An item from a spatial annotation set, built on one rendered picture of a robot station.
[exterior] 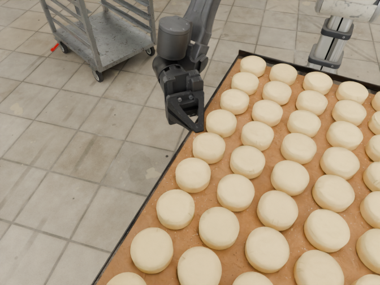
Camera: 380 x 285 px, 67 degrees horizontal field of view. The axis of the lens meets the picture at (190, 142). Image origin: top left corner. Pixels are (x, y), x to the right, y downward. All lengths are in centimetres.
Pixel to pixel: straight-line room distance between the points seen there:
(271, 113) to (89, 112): 153
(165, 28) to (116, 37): 174
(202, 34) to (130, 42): 159
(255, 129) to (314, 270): 21
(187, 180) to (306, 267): 18
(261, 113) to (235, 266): 24
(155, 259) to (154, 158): 125
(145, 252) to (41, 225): 120
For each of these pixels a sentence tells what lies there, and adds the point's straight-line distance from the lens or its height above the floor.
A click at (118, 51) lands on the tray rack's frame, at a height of 15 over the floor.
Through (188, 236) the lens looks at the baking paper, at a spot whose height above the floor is 90.
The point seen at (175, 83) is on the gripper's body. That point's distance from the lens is 51.
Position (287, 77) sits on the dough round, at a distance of 58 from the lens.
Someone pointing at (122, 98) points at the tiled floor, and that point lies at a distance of 194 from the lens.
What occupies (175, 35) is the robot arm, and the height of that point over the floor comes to 99.
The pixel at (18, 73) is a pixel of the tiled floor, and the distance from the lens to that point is 243.
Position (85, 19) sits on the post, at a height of 47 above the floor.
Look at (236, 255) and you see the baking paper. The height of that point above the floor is 90.
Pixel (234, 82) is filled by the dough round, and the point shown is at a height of 92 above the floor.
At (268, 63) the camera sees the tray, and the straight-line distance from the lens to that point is 64.
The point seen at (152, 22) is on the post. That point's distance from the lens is 209.
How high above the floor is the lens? 126
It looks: 51 degrees down
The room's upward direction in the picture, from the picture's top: straight up
